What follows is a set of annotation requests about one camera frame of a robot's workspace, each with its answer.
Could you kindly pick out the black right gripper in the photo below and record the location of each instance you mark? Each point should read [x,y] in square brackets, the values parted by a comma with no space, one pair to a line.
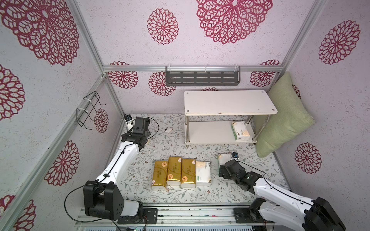
[226,169]

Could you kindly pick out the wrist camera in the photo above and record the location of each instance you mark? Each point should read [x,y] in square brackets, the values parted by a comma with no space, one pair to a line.
[235,155]
[128,118]

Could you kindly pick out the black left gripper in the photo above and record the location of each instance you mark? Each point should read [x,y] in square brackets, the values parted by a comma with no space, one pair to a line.
[148,133]

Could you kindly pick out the gold tissue pack middle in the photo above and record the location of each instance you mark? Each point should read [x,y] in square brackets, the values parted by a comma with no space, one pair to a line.
[174,171]

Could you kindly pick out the white tissue pack beside gold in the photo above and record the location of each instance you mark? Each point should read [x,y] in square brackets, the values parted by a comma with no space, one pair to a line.
[203,173]

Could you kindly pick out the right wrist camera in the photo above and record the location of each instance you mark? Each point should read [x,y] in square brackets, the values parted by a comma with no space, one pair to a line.
[235,155]

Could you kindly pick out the black wire wall rack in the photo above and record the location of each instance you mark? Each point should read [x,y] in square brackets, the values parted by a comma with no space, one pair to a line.
[84,114]

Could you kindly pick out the green pillow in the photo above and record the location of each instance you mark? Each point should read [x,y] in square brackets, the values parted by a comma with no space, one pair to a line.
[291,119]

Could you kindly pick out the white tissue pack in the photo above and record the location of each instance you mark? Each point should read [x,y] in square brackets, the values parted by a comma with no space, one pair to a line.
[240,131]
[223,159]
[203,173]

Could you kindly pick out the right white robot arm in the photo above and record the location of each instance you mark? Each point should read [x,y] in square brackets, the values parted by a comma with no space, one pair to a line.
[278,205]

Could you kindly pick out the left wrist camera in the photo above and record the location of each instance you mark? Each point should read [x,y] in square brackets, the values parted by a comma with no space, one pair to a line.
[128,118]

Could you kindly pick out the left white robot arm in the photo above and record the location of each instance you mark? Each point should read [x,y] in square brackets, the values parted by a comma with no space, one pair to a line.
[102,197]

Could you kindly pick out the gold tissue pack right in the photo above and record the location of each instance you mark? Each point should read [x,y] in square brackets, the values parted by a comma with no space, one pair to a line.
[188,175]

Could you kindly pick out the gold tissue pack left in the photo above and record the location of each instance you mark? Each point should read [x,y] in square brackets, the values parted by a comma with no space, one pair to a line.
[159,179]

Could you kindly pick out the grey wall-mounted rack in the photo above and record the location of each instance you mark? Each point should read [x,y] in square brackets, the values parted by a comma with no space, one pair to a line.
[202,78]

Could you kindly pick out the metal base rail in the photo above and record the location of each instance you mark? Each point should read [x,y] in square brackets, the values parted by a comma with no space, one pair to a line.
[185,217]

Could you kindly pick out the white two-tier shelf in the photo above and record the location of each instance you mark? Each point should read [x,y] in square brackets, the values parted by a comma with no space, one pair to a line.
[209,114]

